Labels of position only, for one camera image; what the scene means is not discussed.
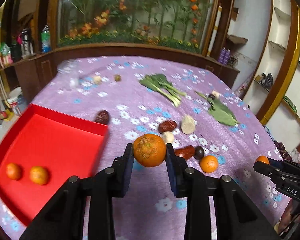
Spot small dark round fruit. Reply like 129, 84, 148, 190
194, 146, 205, 160

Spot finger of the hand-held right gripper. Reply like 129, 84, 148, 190
253, 161, 284, 181
267, 157, 294, 168

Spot clear green-label plastic bottle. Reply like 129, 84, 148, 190
41, 24, 52, 53

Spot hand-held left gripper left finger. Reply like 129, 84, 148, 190
19, 144, 135, 240

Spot orange mandarin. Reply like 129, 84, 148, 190
6, 163, 22, 180
133, 133, 167, 168
200, 155, 219, 173
255, 155, 270, 165
29, 166, 50, 186

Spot brown wooden cabinet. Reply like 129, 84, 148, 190
14, 42, 240, 103

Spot clear plastic cup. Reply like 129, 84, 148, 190
57, 59, 82, 91

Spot white wall shelf unit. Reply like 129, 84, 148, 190
227, 0, 300, 135

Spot purple bottles pack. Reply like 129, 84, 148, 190
218, 47, 231, 64

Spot white rolled tube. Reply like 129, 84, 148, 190
206, 5, 223, 57

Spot red cardboard box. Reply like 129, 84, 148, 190
0, 103, 108, 227

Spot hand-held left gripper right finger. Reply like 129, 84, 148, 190
166, 144, 280, 240

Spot pink box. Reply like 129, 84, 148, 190
0, 54, 13, 67

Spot white plastic bucket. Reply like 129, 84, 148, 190
7, 87, 23, 115

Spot large green leaf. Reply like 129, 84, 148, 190
195, 91, 240, 127

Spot black tool on shelf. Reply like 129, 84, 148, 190
255, 73, 274, 87

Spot dark red jujube date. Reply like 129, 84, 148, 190
158, 120, 178, 133

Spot dark bottle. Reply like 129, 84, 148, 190
10, 43, 21, 61

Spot large pale ginger piece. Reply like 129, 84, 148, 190
181, 115, 196, 134

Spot green bok choy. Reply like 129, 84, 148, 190
139, 74, 187, 107

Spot brown cardboard box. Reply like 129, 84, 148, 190
227, 34, 248, 46

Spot dark brown jujube date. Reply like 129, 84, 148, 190
94, 110, 111, 125

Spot black silver thermos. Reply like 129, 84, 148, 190
21, 28, 35, 56

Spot glass flower display case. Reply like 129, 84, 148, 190
55, 0, 222, 54

